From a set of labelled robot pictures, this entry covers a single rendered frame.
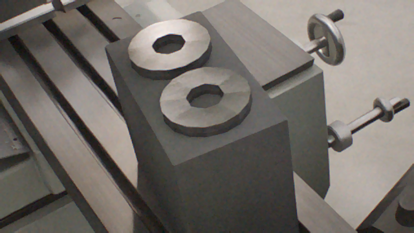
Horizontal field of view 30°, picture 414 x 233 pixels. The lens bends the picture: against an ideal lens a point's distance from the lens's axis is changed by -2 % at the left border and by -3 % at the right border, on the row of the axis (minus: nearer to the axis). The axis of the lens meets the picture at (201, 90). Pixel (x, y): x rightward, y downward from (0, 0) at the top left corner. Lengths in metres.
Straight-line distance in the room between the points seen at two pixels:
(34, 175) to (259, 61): 0.47
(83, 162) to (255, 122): 0.34
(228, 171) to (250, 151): 0.03
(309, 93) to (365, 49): 1.16
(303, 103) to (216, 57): 0.64
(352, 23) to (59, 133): 1.77
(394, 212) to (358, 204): 0.83
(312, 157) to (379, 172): 0.65
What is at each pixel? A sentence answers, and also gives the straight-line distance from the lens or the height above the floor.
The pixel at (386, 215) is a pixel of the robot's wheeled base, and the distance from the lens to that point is 1.31.
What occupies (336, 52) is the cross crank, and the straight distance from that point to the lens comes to 1.62.
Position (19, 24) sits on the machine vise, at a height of 0.92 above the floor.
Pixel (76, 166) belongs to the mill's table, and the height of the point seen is 0.91.
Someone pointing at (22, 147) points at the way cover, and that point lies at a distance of 1.21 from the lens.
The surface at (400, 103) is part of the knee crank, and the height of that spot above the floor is 0.49.
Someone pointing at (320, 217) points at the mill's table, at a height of 0.91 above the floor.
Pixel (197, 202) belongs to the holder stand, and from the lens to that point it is 0.78.
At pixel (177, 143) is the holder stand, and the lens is 0.75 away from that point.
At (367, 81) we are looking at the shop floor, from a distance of 2.49.
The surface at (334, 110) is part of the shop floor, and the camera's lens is 2.39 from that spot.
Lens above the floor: 1.61
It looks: 40 degrees down
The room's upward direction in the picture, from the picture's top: 11 degrees counter-clockwise
